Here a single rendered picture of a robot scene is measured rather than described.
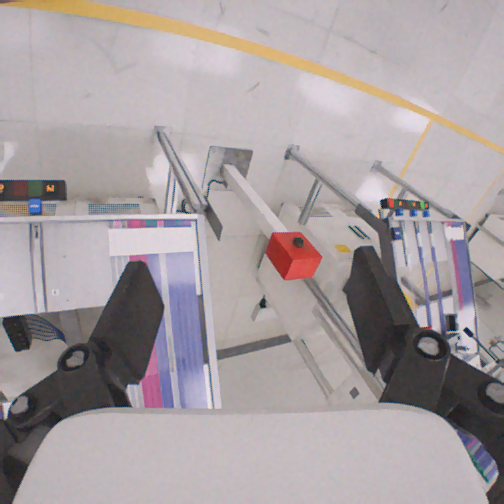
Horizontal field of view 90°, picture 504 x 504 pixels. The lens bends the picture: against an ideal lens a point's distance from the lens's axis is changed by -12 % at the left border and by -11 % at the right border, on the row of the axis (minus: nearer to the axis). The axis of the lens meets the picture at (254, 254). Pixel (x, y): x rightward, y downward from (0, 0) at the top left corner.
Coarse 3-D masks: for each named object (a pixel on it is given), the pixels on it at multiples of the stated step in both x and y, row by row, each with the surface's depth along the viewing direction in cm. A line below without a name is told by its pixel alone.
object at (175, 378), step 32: (128, 224) 64; (160, 224) 67; (128, 256) 63; (160, 256) 67; (192, 256) 70; (160, 288) 66; (192, 288) 70; (192, 320) 69; (160, 352) 65; (192, 352) 68; (160, 384) 64; (192, 384) 68
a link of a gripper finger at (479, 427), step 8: (456, 408) 7; (464, 408) 7; (464, 416) 7; (472, 416) 7; (480, 416) 7; (464, 424) 7; (472, 424) 7; (480, 424) 7; (488, 424) 6; (496, 424) 6; (472, 432) 7; (480, 432) 7; (488, 432) 6; (496, 432) 6; (480, 440) 7; (488, 440) 6; (496, 440) 6; (488, 448) 7; (496, 448) 6; (496, 456) 6; (496, 464) 6; (496, 480) 6; (496, 488) 5; (488, 496) 5; (496, 496) 5
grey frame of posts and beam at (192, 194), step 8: (160, 136) 118; (168, 136) 119; (160, 144) 118; (168, 144) 111; (168, 152) 105; (176, 152) 106; (168, 160) 106; (176, 160) 100; (176, 168) 95; (184, 168) 96; (176, 176) 96; (184, 176) 91; (184, 184) 87; (192, 184) 88; (184, 192) 88; (192, 192) 84; (200, 192) 85; (192, 200) 81; (200, 200) 82; (192, 208) 82; (200, 208) 81
